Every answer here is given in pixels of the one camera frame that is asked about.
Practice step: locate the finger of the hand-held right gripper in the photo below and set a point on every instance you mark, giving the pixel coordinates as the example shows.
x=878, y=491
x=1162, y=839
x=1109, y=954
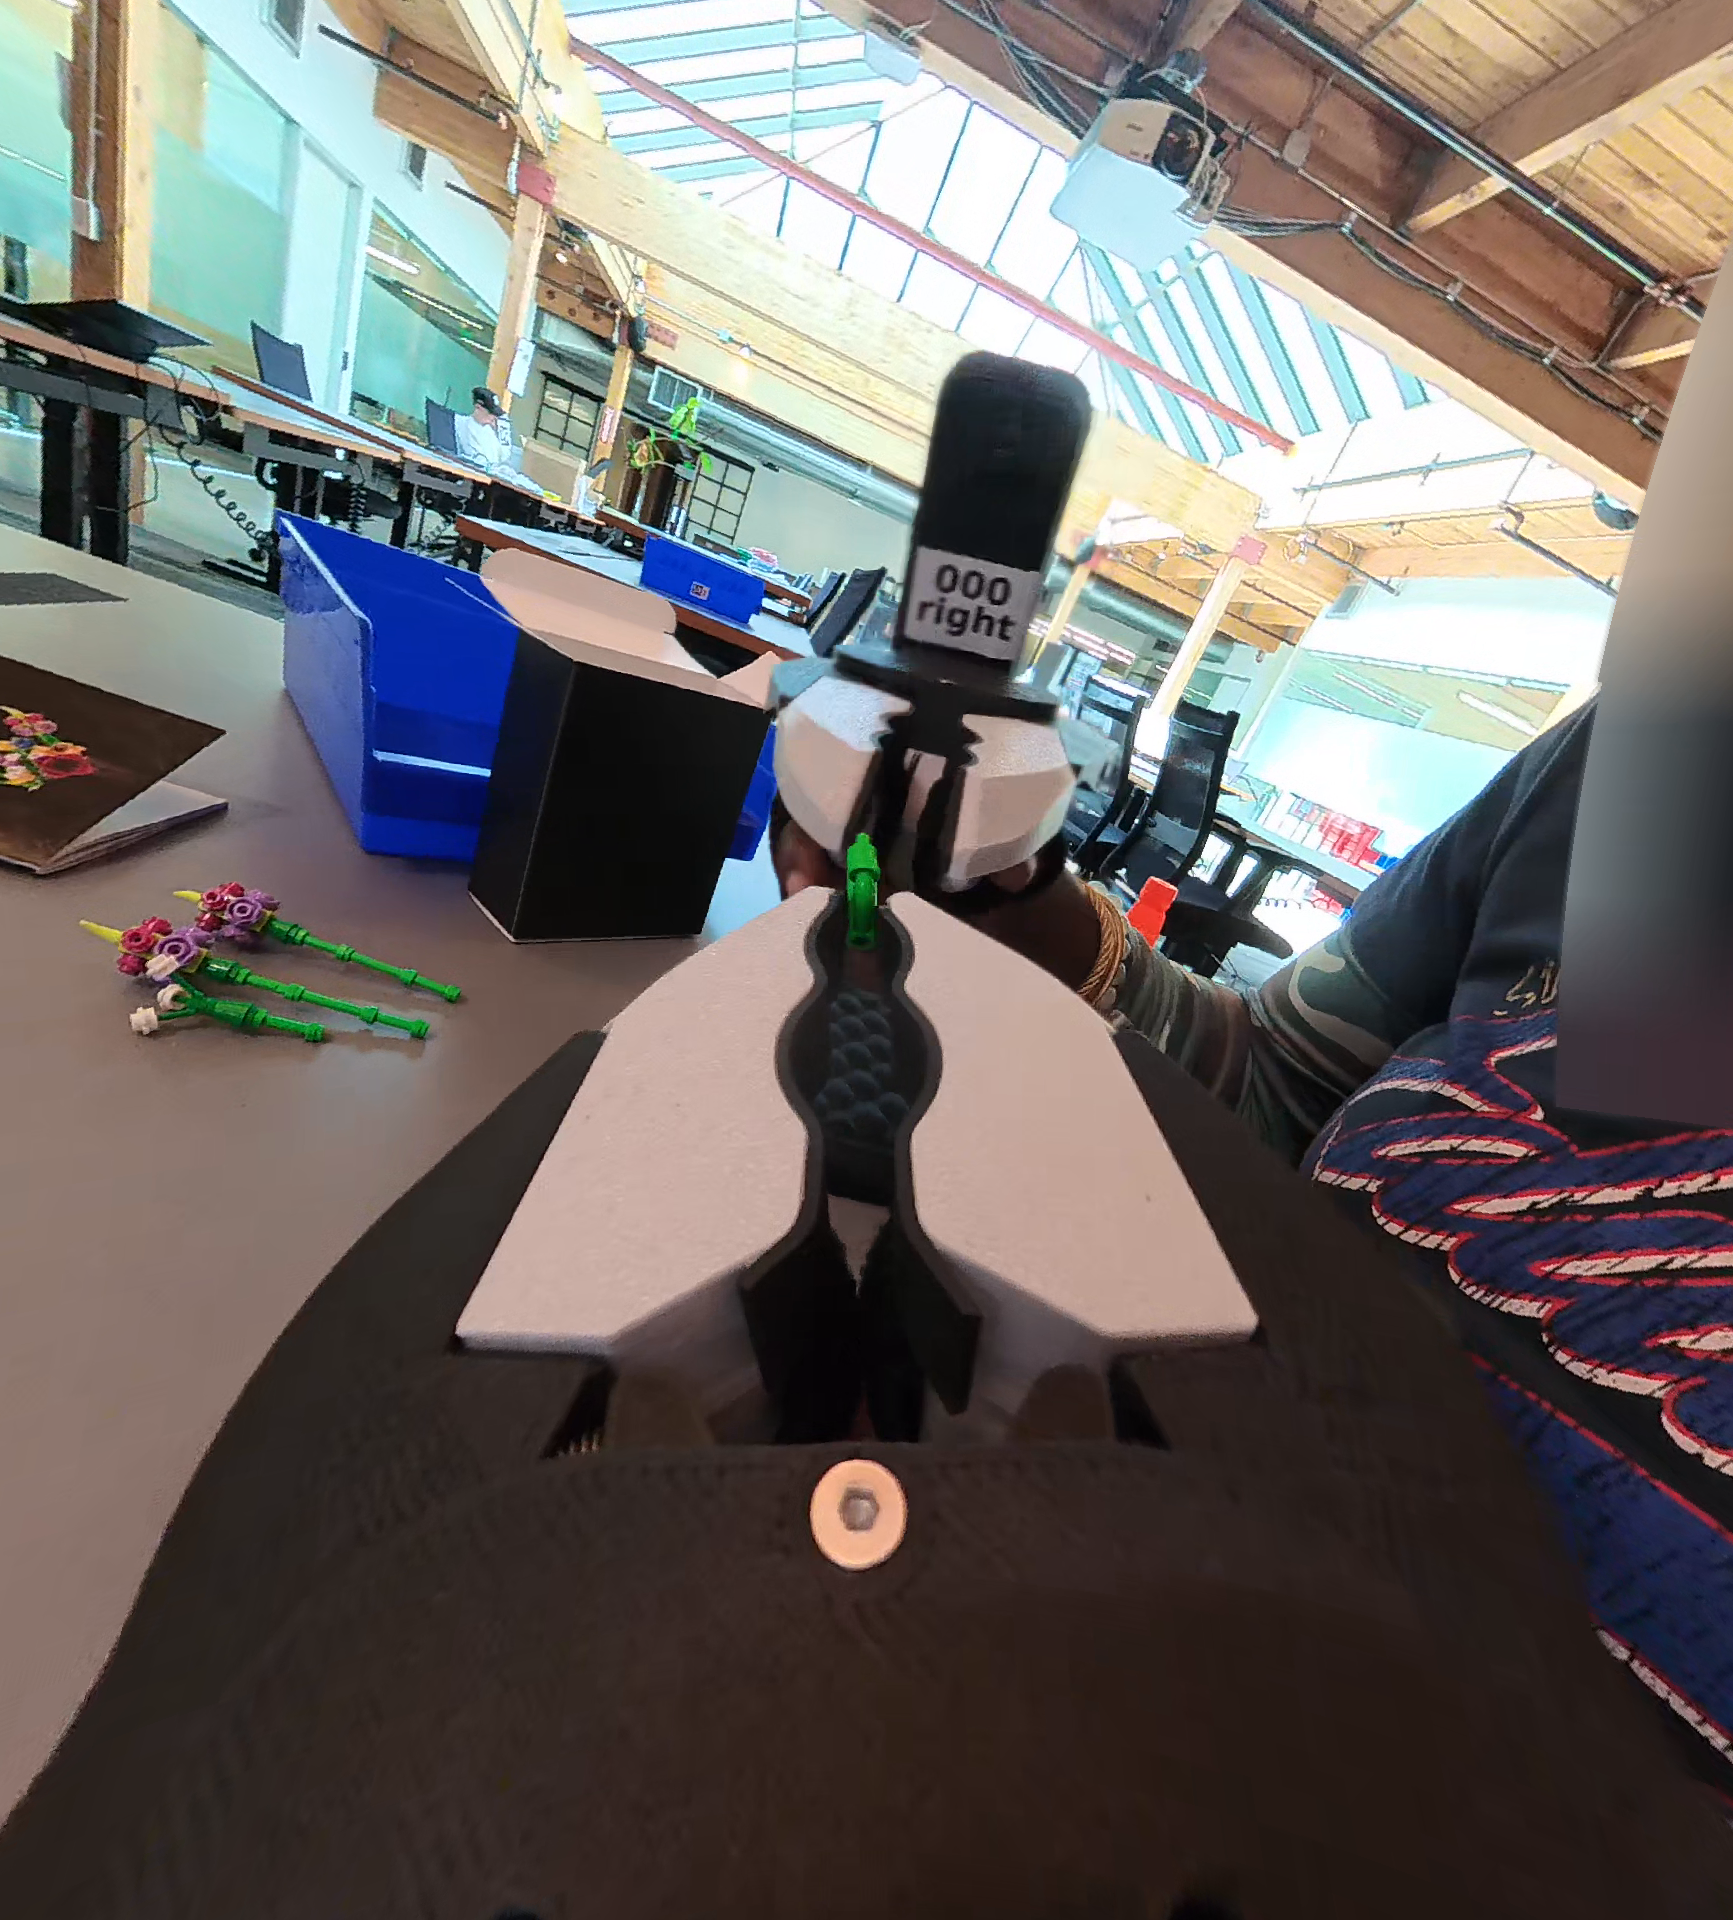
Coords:
x=827, y=768
x=1006, y=796

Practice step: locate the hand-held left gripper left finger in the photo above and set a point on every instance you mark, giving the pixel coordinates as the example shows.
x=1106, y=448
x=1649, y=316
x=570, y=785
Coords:
x=657, y=1186

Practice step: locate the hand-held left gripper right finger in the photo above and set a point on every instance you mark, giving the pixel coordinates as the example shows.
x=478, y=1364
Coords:
x=1062, y=1186

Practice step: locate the green toy stem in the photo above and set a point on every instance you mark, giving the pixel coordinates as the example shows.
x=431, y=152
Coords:
x=862, y=886

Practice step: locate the white toy flower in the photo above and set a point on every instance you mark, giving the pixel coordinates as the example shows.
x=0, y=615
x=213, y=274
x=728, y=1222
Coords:
x=229, y=1016

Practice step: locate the purple toy flower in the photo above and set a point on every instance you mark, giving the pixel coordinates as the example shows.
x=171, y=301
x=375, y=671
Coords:
x=235, y=910
x=162, y=951

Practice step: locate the person's right forearm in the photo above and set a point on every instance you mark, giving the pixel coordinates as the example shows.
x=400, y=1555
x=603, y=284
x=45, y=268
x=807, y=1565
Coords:
x=1209, y=1036

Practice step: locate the grey desk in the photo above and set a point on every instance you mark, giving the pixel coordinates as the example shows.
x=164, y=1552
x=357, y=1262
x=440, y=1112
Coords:
x=131, y=1201

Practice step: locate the person's right hand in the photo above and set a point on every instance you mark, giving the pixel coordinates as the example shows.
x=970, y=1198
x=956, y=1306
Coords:
x=1030, y=930

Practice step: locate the black office chair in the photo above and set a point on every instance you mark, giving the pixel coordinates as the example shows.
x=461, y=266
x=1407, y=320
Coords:
x=1196, y=781

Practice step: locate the blue bin white label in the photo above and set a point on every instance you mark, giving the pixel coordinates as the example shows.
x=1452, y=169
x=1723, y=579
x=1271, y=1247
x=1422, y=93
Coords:
x=701, y=577

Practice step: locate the black box white flaps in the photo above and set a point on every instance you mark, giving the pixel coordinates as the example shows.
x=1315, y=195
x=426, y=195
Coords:
x=597, y=796

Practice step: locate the white ceiling projector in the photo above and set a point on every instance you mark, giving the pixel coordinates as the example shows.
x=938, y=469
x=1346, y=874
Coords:
x=1135, y=183

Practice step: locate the row of red bins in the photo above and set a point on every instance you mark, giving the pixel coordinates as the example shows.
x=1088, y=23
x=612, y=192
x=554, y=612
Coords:
x=1332, y=835

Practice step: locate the potted green plant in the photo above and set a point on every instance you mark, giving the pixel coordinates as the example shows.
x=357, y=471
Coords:
x=665, y=453

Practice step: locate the large blue storage bin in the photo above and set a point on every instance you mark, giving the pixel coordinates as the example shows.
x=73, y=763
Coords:
x=371, y=676

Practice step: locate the blue red printed shirt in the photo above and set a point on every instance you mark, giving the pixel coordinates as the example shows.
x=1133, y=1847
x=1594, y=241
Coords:
x=1556, y=1275

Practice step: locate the dark flower instruction booklet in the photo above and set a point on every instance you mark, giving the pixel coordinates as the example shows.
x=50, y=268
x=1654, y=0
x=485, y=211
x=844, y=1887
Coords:
x=41, y=752

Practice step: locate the black laptop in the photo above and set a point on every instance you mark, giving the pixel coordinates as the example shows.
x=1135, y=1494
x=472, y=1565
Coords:
x=73, y=323

